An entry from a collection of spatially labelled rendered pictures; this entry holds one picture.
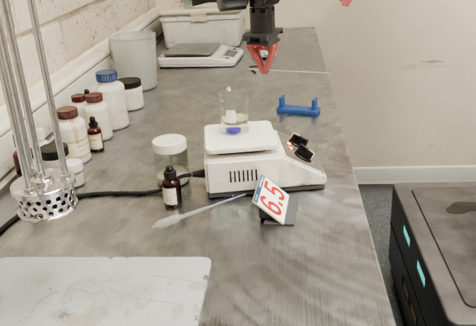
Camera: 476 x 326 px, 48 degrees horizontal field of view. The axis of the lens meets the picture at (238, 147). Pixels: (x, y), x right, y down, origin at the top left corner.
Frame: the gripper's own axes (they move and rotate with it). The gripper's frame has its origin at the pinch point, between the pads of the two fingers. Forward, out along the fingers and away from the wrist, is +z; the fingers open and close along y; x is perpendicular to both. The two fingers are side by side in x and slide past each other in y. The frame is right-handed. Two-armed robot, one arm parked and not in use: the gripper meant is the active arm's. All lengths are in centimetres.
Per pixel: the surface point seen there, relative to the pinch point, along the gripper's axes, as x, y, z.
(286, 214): 21, 47, 10
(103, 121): -26.7, 27.8, 5.5
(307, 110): 10.5, 0.8, 8.9
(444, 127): 36, -128, 56
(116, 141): -24.3, 27.6, 9.9
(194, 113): -16.0, 6.9, 9.7
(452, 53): 37, -128, 23
